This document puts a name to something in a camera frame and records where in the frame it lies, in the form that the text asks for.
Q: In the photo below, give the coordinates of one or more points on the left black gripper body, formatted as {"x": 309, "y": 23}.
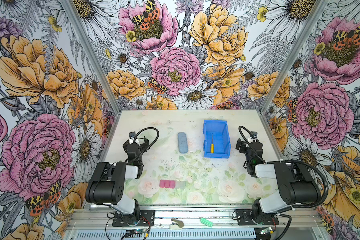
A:
{"x": 144, "y": 146}

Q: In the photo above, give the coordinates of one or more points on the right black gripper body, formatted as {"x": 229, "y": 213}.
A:
{"x": 244, "y": 149}

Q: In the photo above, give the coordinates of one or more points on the yellow handled screwdriver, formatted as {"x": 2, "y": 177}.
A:
{"x": 212, "y": 144}

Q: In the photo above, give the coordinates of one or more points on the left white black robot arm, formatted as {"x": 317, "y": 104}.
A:
{"x": 106, "y": 186}

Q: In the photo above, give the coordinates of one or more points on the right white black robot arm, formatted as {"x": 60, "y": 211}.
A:
{"x": 295, "y": 186}

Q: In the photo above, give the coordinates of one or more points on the blue plastic bin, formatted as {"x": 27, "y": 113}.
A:
{"x": 222, "y": 142}

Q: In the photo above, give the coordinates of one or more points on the grey-blue oval case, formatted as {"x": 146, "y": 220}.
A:
{"x": 182, "y": 143}

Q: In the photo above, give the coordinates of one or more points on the green perforated plastic piece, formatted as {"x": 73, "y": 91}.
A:
{"x": 206, "y": 222}

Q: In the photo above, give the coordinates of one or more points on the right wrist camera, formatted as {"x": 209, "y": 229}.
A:
{"x": 252, "y": 136}

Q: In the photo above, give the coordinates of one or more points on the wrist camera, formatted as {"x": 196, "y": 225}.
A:
{"x": 252, "y": 136}
{"x": 131, "y": 137}

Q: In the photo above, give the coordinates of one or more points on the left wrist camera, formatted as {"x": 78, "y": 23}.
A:
{"x": 131, "y": 137}

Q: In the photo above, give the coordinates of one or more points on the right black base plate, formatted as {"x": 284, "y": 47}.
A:
{"x": 246, "y": 217}

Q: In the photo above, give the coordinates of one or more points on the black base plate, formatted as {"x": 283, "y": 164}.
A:
{"x": 246, "y": 217}
{"x": 143, "y": 218}

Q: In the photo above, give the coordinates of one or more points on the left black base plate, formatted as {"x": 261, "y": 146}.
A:
{"x": 143, "y": 218}

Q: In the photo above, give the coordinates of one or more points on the beige small bracket piece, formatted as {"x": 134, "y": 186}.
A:
{"x": 176, "y": 224}

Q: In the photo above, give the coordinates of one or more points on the aluminium front rail frame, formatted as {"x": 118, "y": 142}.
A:
{"x": 96, "y": 224}

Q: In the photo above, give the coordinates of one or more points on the left aluminium corner post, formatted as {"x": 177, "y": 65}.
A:
{"x": 85, "y": 41}

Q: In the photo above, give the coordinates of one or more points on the aluminium corner post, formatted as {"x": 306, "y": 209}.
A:
{"x": 85, "y": 41}
{"x": 301, "y": 38}

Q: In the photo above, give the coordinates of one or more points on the right aluminium corner post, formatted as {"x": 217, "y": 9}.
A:
{"x": 301, "y": 38}

